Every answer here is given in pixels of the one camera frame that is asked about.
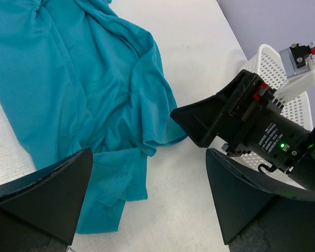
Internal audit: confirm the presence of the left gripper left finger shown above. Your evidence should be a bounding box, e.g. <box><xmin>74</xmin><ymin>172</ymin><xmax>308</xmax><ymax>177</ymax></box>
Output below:
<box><xmin>0</xmin><ymin>148</ymin><xmax>93</xmax><ymax>251</ymax></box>

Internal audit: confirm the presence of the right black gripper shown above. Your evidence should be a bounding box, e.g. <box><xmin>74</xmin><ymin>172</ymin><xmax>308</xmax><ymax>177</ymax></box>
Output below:
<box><xmin>171</xmin><ymin>70</ymin><xmax>311</xmax><ymax>173</ymax></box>

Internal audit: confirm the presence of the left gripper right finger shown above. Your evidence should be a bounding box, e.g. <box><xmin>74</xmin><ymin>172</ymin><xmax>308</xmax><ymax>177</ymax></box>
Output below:
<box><xmin>206</xmin><ymin>149</ymin><xmax>315</xmax><ymax>251</ymax></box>

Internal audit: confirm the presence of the white perforated plastic basket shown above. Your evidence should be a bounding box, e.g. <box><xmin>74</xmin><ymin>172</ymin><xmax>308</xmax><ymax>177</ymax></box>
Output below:
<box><xmin>229</xmin><ymin>44</ymin><xmax>313</xmax><ymax>190</ymax></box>

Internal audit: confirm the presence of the dark teal t shirt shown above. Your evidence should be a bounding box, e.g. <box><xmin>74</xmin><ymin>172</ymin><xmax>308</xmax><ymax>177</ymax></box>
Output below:
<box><xmin>0</xmin><ymin>1</ymin><xmax>186</xmax><ymax>234</ymax></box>

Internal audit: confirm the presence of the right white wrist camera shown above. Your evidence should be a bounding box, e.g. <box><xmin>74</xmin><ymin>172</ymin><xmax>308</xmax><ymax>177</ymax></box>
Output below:
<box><xmin>275</xmin><ymin>40</ymin><xmax>315</xmax><ymax>104</ymax></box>

